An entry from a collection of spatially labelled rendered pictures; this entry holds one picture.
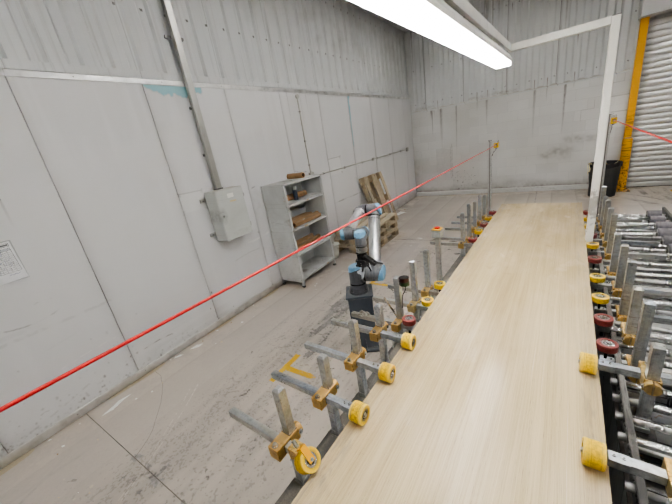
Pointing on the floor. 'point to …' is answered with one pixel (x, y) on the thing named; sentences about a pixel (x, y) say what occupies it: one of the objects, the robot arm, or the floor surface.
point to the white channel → (603, 82)
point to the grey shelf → (284, 234)
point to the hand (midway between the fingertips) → (367, 275)
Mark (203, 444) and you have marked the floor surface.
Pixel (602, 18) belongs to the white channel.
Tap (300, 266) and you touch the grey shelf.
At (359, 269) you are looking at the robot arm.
